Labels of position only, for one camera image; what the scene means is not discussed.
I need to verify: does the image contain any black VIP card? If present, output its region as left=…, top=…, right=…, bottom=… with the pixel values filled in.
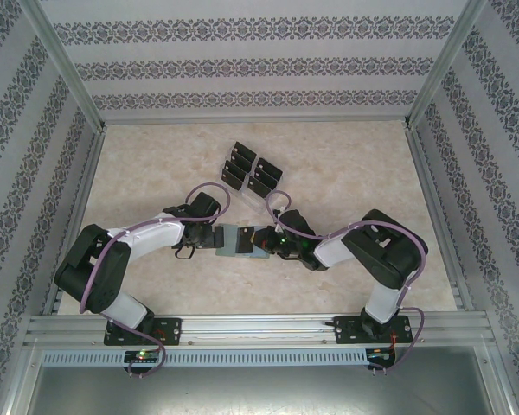
left=236, top=227, right=255, bottom=254
left=228, top=150, right=254, bottom=168
left=220, top=167, right=246, bottom=190
left=247, top=175, right=277, bottom=196
left=257, top=157, right=283, bottom=175
left=234, top=141, right=259, bottom=159
left=223, top=158, right=248, bottom=176
left=253, top=166, right=280, bottom=183

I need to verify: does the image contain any aluminium back rail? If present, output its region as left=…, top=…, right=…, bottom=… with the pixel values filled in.
left=99, top=115, right=412, bottom=127

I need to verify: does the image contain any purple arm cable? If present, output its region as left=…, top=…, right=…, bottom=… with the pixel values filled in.
left=265, top=189, right=429, bottom=377
left=78, top=183, right=233, bottom=378

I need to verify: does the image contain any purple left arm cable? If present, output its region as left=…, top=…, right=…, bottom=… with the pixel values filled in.
left=78, top=183, right=233, bottom=378

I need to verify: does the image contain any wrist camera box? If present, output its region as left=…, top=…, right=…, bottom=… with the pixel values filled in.
left=185, top=192, right=222, bottom=222
left=279, top=208, right=311, bottom=237

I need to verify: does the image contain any grey sheet metal tray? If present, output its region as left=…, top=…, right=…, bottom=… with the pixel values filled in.
left=2, top=343, right=519, bottom=415

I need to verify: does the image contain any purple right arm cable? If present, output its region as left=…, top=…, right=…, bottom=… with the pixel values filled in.
left=265, top=189, right=429, bottom=377

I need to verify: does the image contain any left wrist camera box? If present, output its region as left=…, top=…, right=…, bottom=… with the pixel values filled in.
left=185, top=192, right=222, bottom=222

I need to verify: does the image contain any aluminium frame post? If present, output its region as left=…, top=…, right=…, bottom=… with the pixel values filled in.
left=19, top=0, right=107, bottom=133
left=404, top=0, right=490, bottom=131

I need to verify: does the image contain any small green circuit board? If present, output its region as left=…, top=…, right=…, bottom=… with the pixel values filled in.
left=366, top=347, right=397, bottom=361
left=124, top=349, right=162, bottom=364

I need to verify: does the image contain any green card holder wallet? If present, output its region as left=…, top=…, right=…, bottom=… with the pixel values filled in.
left=215, top=223, right=272, bottom=261

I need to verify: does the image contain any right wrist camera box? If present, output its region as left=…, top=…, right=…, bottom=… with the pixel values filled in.
left=279, top=208, right=311, bottom=237

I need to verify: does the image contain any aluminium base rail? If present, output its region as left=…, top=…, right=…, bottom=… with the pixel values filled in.
left=24, top=313, right=495, bottom=348

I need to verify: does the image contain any grey slotted cable duct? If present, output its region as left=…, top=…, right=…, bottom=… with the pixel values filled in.
left=41, top=348, right=369, bottom=368

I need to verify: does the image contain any aluminium side rail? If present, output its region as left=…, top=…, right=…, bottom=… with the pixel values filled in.
left=404, top=127, right=475, bottom=311
left=42, top=129, right=109, bottom=316

